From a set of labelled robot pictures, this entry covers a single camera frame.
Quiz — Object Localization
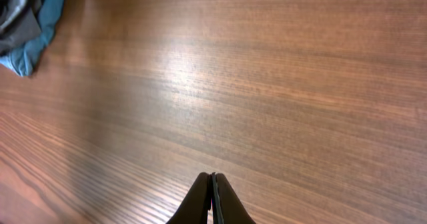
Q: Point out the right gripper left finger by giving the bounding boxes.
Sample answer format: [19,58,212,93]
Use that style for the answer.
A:
[167,172,212,224]

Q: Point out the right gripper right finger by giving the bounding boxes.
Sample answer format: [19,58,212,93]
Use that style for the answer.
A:
[211,173,256,224]

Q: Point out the light blue folded jeans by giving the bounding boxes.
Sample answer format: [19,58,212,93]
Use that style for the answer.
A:
[1,0,65,77]

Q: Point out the grey folded trousers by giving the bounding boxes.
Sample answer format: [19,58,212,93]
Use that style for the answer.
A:
[1,0,41,55]

